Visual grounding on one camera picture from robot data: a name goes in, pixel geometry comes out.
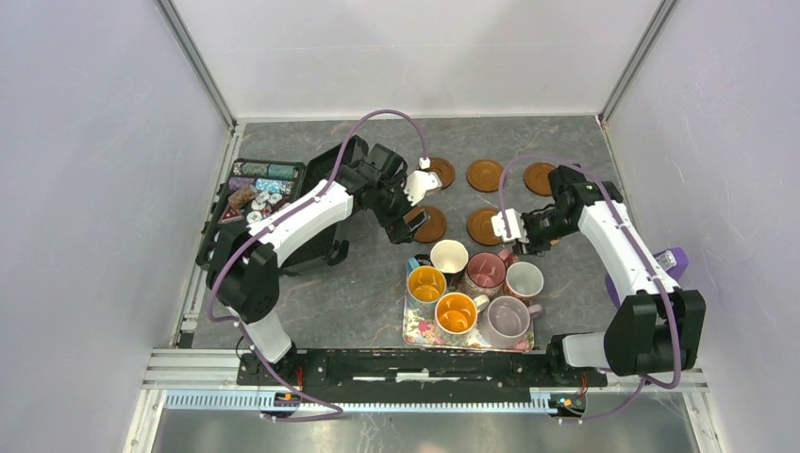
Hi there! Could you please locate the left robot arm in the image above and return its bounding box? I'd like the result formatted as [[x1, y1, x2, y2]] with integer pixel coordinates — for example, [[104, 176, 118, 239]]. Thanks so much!
[[207, 144, 442, 385]]

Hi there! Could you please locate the white floral mug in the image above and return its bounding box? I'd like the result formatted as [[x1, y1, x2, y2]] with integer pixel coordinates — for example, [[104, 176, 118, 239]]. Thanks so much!
[[503, 261, 544, 304]]

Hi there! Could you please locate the wooden coaster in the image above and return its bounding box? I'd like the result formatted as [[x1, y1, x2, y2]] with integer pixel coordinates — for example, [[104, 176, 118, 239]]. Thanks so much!
[[466, 159, 504, 193], [524, 161, 556, 197], [466, 208, 502, 246], [427, 158, 456, 190], [404, 206, 447, 243]]

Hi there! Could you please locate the floral serving tray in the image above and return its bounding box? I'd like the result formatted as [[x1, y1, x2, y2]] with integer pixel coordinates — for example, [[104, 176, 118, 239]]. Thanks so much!
[[402, 294, 535, 353]]

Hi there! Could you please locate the floral mug orange inside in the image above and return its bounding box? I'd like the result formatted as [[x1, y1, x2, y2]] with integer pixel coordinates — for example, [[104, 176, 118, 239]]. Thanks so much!
[[434, 293, 490, 344]]

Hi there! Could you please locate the black poker chip case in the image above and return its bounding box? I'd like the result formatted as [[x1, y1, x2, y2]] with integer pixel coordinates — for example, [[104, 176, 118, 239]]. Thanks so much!
[[195, 145, 350, 276]]

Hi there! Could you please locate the lilac mug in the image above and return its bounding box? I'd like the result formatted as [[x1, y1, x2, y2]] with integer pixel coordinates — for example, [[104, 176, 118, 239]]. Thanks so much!
[[477, 295, 543, 348]]

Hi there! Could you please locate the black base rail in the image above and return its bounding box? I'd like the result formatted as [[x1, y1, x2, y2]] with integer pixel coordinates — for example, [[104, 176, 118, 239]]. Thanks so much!
[[237, 348, 608, 404]]

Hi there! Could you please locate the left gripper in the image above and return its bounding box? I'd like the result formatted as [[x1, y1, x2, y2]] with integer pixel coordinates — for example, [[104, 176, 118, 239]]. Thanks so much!
[[373, 171, 429, 245]]

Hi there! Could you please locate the black mug cream inside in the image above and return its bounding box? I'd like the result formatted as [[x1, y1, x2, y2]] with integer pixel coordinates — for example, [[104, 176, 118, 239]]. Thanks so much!
[[415, 239, 470, 288]]

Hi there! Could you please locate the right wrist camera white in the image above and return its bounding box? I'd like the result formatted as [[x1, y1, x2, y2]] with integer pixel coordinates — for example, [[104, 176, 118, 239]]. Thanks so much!
[[491, 209, 525, 243]]

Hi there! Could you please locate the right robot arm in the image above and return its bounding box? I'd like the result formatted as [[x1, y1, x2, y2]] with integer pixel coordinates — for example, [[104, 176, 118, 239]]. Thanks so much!
[[500, 165, 706, 388]]

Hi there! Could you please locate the purple metronome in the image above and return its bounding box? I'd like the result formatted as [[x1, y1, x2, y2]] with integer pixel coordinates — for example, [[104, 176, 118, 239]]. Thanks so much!
[[605, 247, 690, 309]]

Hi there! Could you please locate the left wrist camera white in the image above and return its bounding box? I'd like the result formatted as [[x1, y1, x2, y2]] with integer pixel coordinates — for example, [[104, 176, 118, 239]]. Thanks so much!
[[404, 158, 443, 207]]

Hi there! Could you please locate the pink ghost mug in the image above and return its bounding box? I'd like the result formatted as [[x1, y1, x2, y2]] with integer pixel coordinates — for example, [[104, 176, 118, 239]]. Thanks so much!
[[458, 249, 519, 298]]

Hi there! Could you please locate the blue mug yellow inside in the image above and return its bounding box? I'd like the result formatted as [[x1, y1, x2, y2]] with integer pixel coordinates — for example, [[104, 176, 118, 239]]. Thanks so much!
[[406, 258, 447, 318]]

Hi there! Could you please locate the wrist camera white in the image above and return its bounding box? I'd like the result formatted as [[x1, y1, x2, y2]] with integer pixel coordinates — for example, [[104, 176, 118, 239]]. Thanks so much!
[[491, 209, 525, 243], [404, 158, 443, 207]]

